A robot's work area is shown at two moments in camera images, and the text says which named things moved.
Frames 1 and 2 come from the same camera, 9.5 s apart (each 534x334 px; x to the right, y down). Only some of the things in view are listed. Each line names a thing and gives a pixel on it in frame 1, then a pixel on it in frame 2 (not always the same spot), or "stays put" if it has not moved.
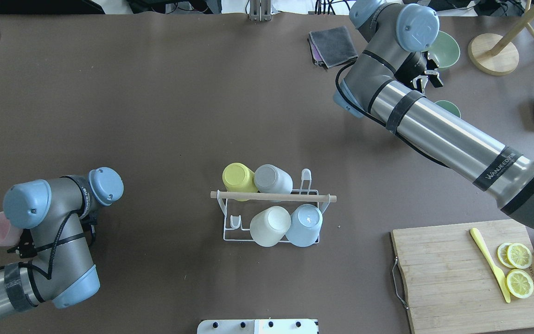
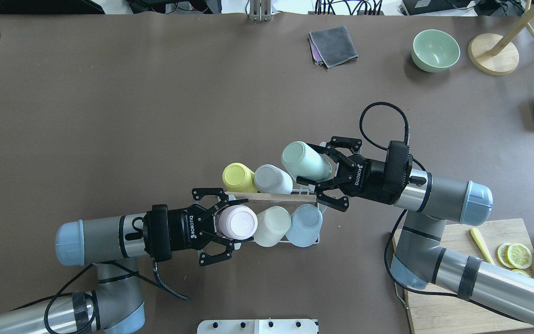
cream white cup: x=269 y=228 stays put
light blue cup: x=306 y=221 stays put
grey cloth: x=335 y=45 stays put
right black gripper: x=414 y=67 → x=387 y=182
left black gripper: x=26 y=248 → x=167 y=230
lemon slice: x=519 y=255 stays put
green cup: x=449 y=107 → x=304 y=161
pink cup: x=1 y=232 → x=237 y=222
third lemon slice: x=502 y=253 stays put
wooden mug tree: x=497 y=55 stays put
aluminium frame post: x=260 y=10 stays put
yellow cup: x=238 y=180 stays put
